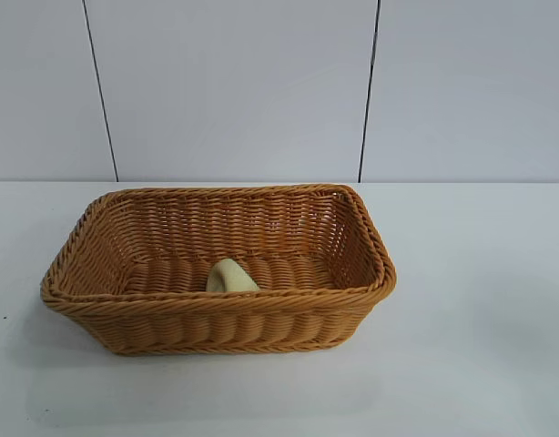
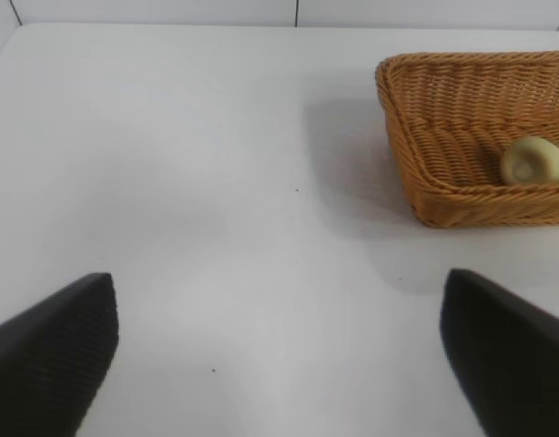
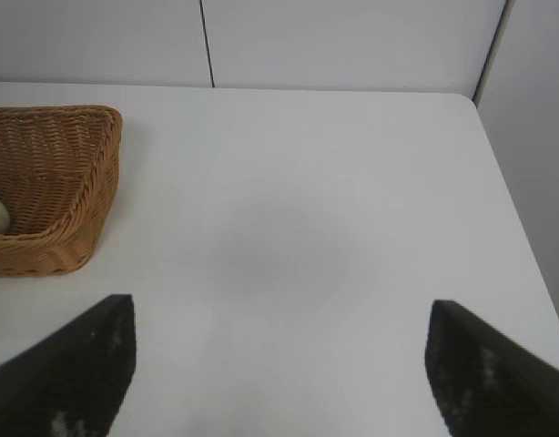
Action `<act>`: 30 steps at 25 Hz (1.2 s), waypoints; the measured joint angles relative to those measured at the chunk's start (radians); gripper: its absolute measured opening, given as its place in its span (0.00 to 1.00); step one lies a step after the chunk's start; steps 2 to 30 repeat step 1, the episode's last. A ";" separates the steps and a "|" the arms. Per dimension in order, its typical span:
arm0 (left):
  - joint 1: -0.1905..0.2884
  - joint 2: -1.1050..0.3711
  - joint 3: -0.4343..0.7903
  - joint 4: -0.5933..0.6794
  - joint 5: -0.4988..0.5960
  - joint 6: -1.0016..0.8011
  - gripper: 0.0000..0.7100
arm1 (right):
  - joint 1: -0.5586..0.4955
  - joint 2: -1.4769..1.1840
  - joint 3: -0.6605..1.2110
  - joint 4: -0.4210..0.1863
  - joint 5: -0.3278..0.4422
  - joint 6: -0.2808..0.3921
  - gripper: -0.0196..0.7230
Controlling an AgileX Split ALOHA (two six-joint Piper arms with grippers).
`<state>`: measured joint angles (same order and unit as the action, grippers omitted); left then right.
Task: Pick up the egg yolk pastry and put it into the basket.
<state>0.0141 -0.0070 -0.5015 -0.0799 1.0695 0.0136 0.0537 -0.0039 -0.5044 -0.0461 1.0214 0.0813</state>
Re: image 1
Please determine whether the pale yellow egg yolk pastry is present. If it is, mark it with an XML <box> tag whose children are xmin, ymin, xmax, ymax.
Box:
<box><xmin>206</xmin><ymin>258</ymin><xmax>260</xmax><ymax>294</ymax></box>

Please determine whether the woven tan wicker basket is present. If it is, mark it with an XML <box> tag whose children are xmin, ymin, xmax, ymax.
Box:
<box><xmin>38</xmin><ymin>182</ymin><xmax>398</xmax><ymax>356</ymax></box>

